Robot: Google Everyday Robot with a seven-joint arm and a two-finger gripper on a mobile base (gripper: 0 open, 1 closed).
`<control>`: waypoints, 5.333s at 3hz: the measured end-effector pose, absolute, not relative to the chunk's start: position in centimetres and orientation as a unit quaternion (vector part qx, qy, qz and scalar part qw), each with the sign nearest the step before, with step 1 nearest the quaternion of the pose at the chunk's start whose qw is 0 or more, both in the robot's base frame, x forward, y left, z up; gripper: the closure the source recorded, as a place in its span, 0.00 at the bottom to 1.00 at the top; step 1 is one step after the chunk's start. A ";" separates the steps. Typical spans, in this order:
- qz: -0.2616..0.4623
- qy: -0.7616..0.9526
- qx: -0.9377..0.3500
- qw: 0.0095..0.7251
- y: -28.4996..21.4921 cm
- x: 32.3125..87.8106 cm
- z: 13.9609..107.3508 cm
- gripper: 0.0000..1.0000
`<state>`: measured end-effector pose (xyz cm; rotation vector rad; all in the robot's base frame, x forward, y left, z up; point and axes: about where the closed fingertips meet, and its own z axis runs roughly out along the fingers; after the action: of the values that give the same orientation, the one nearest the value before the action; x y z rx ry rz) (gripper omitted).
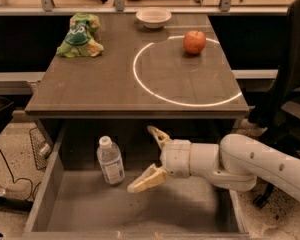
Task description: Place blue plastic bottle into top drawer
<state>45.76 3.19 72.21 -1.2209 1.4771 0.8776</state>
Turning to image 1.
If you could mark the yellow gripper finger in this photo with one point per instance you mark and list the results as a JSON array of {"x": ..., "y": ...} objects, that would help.
[
  {"x": 160, "y": 137},
  {"x": 151, "y": 177}
]

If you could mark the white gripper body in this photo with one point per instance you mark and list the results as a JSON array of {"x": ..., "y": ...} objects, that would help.
[{"x": 176, "y": 158}]

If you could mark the clear plastic water bottle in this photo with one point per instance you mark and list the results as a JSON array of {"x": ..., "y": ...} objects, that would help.
[{"x": 110, "y": 161}]

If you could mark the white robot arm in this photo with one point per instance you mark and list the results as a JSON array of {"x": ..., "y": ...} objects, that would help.
[{"x": 235, "y": 163}]

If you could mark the grey open drawer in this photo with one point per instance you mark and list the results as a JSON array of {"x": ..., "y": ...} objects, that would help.
[{"x": 75, "y": 203}]

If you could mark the red apple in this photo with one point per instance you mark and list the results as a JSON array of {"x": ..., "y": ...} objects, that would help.
[{"x": 194, "y": 42}]

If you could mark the white ceramic bowl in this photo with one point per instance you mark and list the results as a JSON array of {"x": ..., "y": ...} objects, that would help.
[{"x": 153, "y": 17}]

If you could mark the green chip bag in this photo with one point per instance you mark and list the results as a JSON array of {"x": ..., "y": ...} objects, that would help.
[{"x": 79, "y": 40}]

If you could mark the black office chair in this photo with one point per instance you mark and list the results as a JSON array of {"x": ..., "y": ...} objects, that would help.
[{"x": 279, "y": 108}]

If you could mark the black wire mesh basket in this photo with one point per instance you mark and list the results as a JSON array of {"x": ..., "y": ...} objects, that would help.
[{"x": 40, "y": 149}]

